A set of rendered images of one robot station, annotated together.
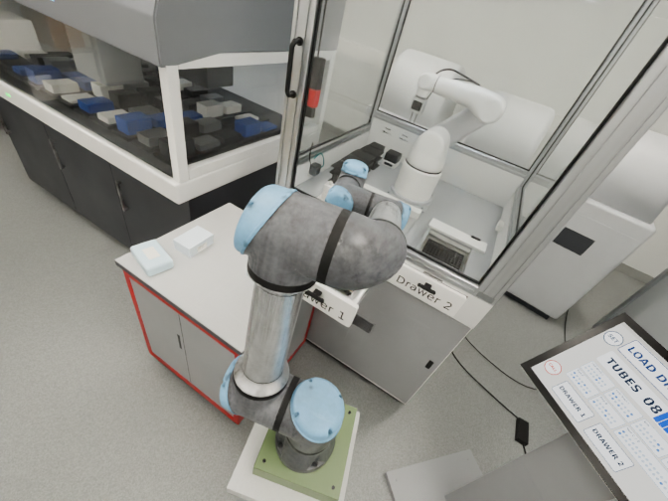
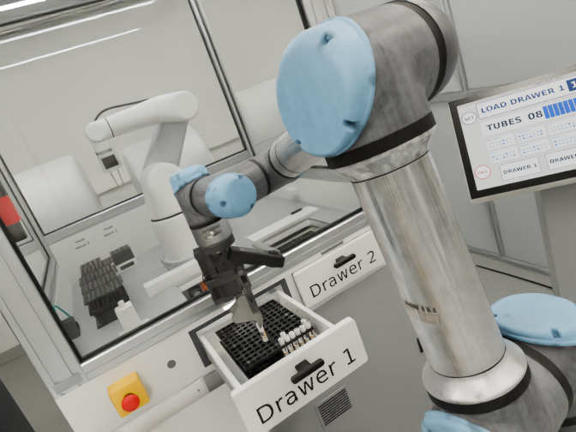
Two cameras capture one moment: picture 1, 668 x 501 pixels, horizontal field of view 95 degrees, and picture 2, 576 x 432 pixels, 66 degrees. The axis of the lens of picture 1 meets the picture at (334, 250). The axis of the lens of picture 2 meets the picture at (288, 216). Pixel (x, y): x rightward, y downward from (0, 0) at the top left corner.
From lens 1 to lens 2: 0.53 m
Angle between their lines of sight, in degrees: 43
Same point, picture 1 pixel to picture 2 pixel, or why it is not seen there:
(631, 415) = (541, 130)
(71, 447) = not seen: outside the picture
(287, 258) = (412, 59)
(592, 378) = (501, 145)
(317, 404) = (534, 311)
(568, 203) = not seen: hidden behind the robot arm
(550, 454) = (559, 235)
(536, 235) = not seen: hidden behind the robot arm
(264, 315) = (438, 203)
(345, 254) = (435, 10)
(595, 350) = (476, 134)
